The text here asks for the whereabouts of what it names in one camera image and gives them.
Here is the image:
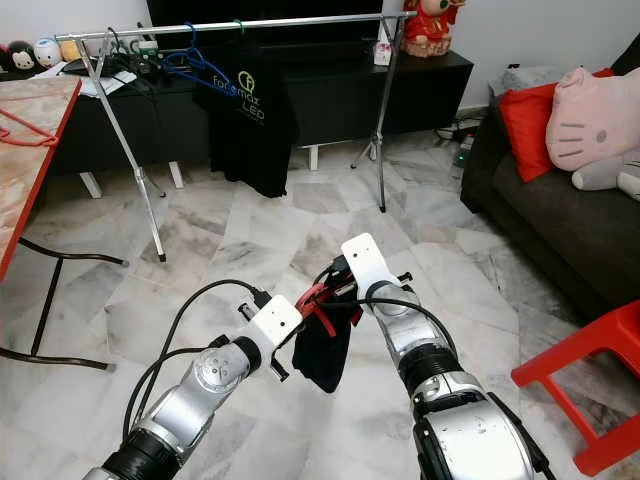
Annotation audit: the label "black low TV cabinet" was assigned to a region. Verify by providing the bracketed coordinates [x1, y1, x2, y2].
[60, 48, 474, 196]

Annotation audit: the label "dark brown fabric sofa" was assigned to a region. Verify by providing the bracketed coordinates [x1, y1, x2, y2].
[460, 55, 640, 321]

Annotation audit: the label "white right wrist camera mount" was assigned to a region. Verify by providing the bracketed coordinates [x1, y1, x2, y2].
[340, 232, 399, 296]

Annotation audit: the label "white round plush toy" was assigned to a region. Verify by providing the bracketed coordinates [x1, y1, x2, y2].
[32, 38, 61, 69]

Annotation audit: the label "silver metal clothes rack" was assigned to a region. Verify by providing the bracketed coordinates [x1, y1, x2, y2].
[53, 10, 416, 264]

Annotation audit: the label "white papers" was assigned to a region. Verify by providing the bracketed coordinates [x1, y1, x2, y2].
[28, 65, 136, 96]

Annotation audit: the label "red plastic clothes hanger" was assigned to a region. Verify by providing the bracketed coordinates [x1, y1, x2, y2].
[295, 282, 346, 336]
[0, 105, 61, 149]

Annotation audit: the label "navy shirt orange stripes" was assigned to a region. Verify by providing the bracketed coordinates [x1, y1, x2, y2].
[290, 290, 363, 394]

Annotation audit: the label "large grey Totoro plush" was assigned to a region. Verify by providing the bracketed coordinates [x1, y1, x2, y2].
[572, 150, 640, 201]

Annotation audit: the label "pink cat face pillow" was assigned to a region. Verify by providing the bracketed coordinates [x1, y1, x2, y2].
[545, 65, 640, 173]

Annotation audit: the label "black green electronic gadget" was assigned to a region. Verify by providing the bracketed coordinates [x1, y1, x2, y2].
[125, 38, 191, 79]

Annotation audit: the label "blue plastic clothes hanger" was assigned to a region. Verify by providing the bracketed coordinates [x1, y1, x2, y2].
[160, 24, 241, 98]

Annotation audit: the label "marble table with red edge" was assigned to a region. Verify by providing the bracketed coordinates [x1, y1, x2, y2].
[0, 75, 131, 369]

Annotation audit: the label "red cushion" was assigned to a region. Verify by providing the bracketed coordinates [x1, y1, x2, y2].
[498, 68, 616, 184]

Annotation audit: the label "red plastic stool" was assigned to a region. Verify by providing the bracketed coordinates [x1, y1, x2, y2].
[510, 298, 640, 476]

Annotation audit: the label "grey plastic bag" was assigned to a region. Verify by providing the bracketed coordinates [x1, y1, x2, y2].
[488, 62, 566, 96]

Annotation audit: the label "black power strip green light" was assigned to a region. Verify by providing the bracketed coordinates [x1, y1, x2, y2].
[450, 130, 476, 169]

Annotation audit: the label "black television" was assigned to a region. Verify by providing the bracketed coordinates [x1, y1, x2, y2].
[145, 0, 409, 26]

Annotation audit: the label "red and gold figurine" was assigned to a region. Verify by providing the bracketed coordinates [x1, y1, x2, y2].
[400, 0, 466, 59]

